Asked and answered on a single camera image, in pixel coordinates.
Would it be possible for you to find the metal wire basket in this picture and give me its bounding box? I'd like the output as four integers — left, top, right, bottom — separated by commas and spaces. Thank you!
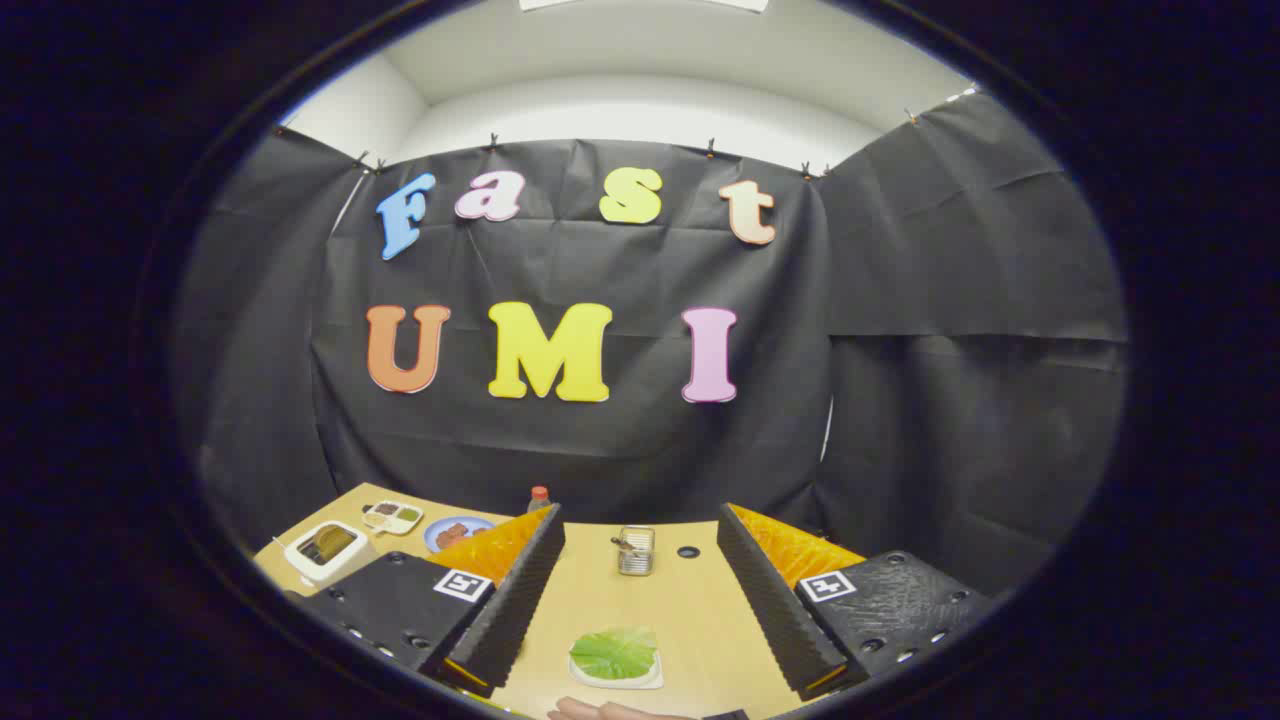
611, 526, 656, 577

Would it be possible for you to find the blue round plate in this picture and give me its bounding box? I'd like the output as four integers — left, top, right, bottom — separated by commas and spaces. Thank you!
424, 516, 496, 554

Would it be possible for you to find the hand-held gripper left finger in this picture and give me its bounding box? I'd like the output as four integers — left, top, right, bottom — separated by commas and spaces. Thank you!
290, 503, 567, 699

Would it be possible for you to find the white divided seasoning tray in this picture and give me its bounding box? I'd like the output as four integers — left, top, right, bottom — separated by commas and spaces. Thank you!
362, 500, 424, 536

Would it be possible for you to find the green lettuce leaf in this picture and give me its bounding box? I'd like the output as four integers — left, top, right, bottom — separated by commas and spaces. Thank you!
570, 627, 659, 681

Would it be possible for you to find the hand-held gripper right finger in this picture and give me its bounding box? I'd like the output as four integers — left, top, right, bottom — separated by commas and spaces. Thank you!
716, 502, 998, 703

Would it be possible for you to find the ceiling light panel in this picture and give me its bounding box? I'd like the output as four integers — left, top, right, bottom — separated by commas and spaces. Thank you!
520, 0, 769, 13

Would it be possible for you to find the black backdrop cloth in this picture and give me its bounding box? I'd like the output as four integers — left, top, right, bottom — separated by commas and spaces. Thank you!
170, 90, 1131, 601

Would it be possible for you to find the white toaster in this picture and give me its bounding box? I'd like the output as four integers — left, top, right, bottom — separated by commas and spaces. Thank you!
284, 520, 378, 587

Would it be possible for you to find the brown toasted bread slice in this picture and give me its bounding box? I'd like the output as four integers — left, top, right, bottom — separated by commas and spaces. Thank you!
300, 528, 358, 564

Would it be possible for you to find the white square plate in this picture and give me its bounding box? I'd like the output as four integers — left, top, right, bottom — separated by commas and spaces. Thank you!
569, 648, 665, 691

